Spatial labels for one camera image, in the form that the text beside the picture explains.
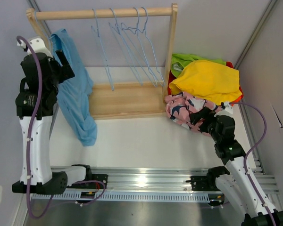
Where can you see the pink patterned shorts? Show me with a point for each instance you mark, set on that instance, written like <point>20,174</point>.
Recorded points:
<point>180,106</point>

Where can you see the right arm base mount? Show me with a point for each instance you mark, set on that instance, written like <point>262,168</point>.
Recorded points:
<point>202,183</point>

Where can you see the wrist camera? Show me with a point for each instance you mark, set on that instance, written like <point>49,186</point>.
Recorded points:
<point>226,110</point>
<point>38,46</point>

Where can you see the blue hanger of yellow shorts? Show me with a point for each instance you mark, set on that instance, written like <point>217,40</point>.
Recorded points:
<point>141,51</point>

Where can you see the yellow shorts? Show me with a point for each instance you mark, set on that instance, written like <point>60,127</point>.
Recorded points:
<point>207,80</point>

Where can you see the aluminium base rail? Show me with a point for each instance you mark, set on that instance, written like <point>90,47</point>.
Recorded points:
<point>149,180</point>

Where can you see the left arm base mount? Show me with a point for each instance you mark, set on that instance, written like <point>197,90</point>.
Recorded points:
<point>92,181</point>

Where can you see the blue hanger of pink shorts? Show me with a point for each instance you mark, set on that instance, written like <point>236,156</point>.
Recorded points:
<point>101,50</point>

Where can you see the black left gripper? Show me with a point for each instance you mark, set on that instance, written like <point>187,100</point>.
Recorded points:
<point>64,71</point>

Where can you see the slotted cable duct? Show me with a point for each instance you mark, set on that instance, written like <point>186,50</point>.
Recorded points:
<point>133,196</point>

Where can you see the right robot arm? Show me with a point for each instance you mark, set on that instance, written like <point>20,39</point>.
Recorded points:
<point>234,178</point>

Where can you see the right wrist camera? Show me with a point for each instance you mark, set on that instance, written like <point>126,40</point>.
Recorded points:
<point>226,110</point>

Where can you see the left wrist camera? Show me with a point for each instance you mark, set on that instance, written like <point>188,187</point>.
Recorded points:
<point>38,46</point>

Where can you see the light blue shorts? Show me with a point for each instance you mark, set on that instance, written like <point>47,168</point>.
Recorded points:
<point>73,94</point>

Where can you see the orange shorts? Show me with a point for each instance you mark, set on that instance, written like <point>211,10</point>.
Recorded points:
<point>235,94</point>

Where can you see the wooden clothes rack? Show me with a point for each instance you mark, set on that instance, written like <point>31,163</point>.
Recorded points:
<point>129,99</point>

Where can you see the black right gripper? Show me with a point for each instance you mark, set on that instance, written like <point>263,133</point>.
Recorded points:
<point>205,114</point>

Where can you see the blue hanger of green shorts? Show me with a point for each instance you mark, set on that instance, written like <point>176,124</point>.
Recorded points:
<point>137,32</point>

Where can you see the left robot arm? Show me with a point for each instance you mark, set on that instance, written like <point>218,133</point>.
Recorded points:
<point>35,108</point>

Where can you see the green shorts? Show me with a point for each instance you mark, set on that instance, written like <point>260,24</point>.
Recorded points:
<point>180,60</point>

